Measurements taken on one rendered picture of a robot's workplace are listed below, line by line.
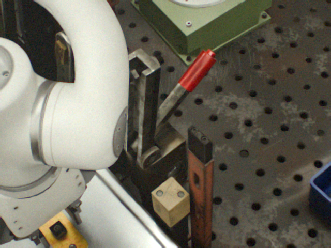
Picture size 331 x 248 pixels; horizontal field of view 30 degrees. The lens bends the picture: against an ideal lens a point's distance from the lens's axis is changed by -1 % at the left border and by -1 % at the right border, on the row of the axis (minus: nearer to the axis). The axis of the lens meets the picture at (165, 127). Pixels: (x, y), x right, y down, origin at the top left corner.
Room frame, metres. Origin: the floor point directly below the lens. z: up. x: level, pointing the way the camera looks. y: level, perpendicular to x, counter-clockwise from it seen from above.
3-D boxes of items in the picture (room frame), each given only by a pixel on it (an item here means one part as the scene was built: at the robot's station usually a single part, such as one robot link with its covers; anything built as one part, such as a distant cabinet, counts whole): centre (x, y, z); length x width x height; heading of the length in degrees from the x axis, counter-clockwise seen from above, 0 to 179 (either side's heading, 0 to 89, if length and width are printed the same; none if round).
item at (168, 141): (0.41, 0.02, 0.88); 0.07 x 0.06 x 0.35; 126
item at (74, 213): (0.34, 0.12, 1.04); 0.03 x 0.03 x 0.07; 36
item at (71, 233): (0.32, 0.15, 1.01); 0.08 x 0.04 x 0.01; 36
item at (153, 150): (0.38, 0.02, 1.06); 0.03 x 0.01 x 0.03; 126
